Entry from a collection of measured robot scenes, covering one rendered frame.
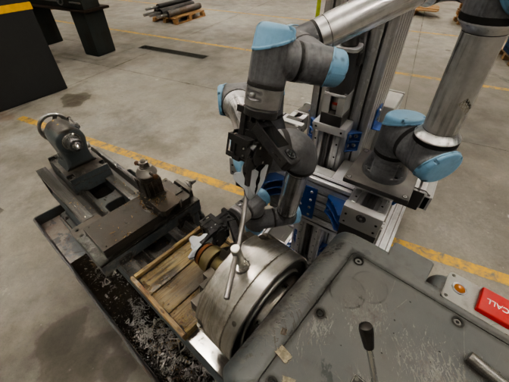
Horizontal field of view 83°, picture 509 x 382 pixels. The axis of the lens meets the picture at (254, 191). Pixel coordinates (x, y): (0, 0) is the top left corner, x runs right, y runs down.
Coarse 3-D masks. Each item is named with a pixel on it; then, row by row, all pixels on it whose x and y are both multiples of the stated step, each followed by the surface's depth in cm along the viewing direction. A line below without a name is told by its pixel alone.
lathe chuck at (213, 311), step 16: (256, 240) 73; (272, 240) 75; (256, 256) 68; (272, 256) 69; (224, 272) 66; (256, 272) 65; (208, 288) 66; (224, 288) 65; (240, 288) 64; (208, 304) 66; (224, 304) 64; (208, 320) 66; (224, 320) 63; (208, 336) 69
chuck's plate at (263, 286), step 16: (288, 256) 70; (272, 272) 65; (288, 272) 71; (256, 288) 63; (272, 288) 66; (240, 304) 62; (256, 304) 62; (240, 320) 61; (224, 336) 64; (240, 336) 66; (224, 352) 66
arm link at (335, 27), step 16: (352, 0) 63; (368, 0) 61; (384, 0) 61; (400, 0) 61; (416, 0) 62; (432, 0) 63; (448, 0) 64; (320, 16) 63; (336, 16) 62; (352, 16) 62; (368, 16) 62; (384, 16) 63; (304, 32) 62; (320, 32) 62; (336, 32) 63; (352, 32) 64
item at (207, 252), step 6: (204, 246) 85; (210, 246) 86; (216, 246) 86; (198, 252) 84; (204, 252) 83; (210, 252) 83; (216, 252) 82; (198, 258) 84; (204, 258) 83; (210, 258) 81; (216, 258) 82; (198, 264) 85; (204, 264) 82; (210, 264) 82; (216, 264) 82; (204, 270) 83
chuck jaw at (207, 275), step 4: (208, 268) 81; (212, 268) 81; (204, 272) 80; (208, 272) 80; (212, 272) 80; (204, 276) 80; (208, 276) 79; (204, 280) 78; (208, 280) 78; (200, 284) 77; (204, 284) 77; (200, 288) 77; (204, 288) 76; (200, 292) 79; (196, 296) 74; (200, 296) 74; (192, 300) 73; (196, 300) 73; (192, 304) 73; (196, 304) 72; (192, 308) 75; (200, 324) 72
